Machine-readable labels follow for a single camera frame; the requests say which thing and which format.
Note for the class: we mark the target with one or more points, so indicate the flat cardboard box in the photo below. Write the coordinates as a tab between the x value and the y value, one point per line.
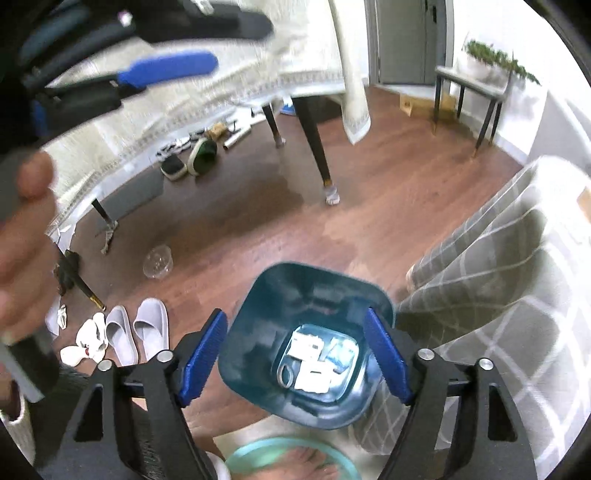
424	108

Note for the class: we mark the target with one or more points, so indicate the black table leg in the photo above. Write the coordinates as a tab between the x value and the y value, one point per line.
302	106

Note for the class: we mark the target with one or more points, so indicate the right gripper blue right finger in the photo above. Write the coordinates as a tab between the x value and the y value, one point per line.
390	360

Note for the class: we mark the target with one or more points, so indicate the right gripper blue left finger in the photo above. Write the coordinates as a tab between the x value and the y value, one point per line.
196	354

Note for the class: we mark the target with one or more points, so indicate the potted green plant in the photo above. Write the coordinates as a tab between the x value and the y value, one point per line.
487	54

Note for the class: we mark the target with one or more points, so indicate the beige patterned tablecloth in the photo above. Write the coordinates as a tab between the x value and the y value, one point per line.
317	48

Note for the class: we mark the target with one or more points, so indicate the dark blue trash bin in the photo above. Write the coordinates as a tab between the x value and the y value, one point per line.
296	347

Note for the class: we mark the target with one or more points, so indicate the grey door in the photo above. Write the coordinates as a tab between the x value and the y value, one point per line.
412	40

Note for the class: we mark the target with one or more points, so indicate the left grey slipper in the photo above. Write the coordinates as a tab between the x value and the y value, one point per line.
119	336

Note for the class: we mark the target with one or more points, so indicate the green white shoe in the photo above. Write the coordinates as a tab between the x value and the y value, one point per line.
202	157

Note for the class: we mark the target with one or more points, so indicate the grey slipper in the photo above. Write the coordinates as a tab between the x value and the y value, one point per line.
151	326
119	336

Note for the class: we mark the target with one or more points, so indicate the right grey slipper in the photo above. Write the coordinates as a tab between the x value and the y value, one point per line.
151	326

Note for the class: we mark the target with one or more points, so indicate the person's left hand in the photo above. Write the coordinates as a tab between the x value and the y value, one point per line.
28	287

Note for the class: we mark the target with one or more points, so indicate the grey checked tablecloth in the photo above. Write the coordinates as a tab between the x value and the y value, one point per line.
496	335

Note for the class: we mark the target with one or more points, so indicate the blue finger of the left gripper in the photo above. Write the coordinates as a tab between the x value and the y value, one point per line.
169	67
232	23

